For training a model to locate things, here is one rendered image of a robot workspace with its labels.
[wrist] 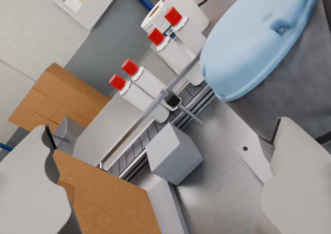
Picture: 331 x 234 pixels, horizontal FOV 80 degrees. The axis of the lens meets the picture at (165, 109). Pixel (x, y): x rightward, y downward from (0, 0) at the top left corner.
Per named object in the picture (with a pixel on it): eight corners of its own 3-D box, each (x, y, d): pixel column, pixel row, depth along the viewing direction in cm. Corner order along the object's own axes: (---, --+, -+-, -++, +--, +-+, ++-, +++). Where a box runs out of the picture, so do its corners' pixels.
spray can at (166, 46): (202, 71, 63) (155, 22, 53) (210, 76, 58) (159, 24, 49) (191, 83, 64) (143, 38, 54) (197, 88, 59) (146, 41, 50)
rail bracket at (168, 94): (198, 111, 62) (160, 78, 54) (208, 122, 55) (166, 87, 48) (190, 118, 62) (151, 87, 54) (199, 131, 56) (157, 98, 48)
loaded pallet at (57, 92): (114, 99, 459) (55, 59, 394) (117, 113, 387) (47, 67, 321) (82, 137, 471) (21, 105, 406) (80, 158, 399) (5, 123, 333)
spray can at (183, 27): (217, 54, 62) (172, 3, 52) (226, 58, 57) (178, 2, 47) (206, 67, 63) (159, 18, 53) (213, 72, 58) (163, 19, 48)
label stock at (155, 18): (178, 18, 117) (160, -2, 110) (193, 15, 99) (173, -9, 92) (156, 45, 118) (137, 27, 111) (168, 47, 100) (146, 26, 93)
